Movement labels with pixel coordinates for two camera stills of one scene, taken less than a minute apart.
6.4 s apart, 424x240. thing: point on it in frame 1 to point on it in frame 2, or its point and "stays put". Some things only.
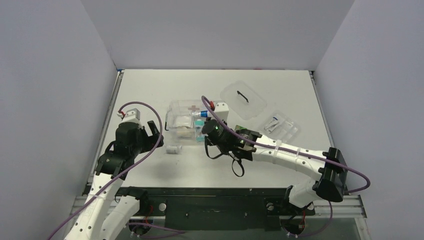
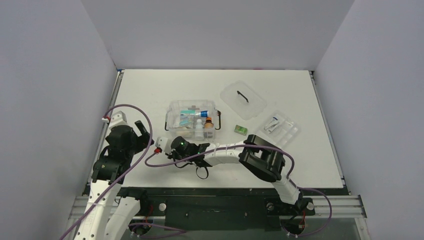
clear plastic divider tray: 280,125 stays put
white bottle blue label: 201,113 stays put
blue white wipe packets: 272,125 stays put
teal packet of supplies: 198,125 to 186,118
